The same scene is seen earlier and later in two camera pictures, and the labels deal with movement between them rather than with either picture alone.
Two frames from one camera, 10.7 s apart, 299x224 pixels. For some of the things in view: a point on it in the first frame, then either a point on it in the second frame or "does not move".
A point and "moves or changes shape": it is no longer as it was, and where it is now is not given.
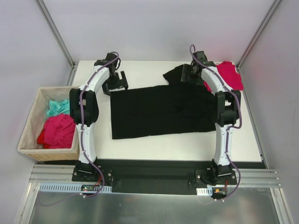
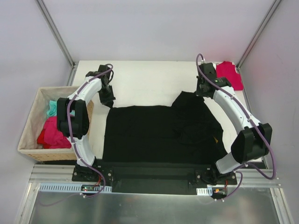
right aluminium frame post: (274, 5) does not move
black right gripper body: (186, 73) → (202, 91)
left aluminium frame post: (57, 32) does not move
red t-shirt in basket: (58, 132) does not move
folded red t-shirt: (228, 71) does not move
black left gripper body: (116, 84) → (106, 96)
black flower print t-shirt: (181, 107) moves or changes shape
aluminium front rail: (55, 173) does not move
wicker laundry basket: (28, 145) does not move
